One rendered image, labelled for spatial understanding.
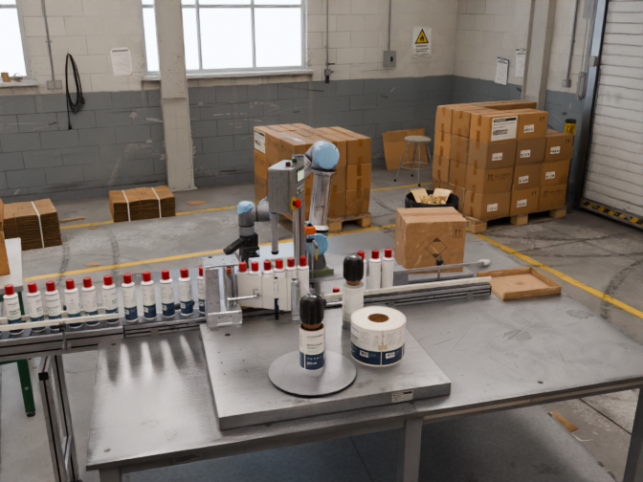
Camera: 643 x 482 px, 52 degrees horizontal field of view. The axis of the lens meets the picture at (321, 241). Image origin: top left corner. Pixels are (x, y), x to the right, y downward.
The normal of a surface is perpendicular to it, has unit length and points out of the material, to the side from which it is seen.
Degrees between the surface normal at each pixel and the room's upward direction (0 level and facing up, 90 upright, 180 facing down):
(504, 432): 1
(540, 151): 90
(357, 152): 90
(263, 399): 0
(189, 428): 0
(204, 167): 90
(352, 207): 93
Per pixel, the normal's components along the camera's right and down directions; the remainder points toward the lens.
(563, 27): -0.91, 0.14
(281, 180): -0.34, 0.32
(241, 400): 0.00, -0.94
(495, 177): 0.43, 0.25
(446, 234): 0.10, 0.33
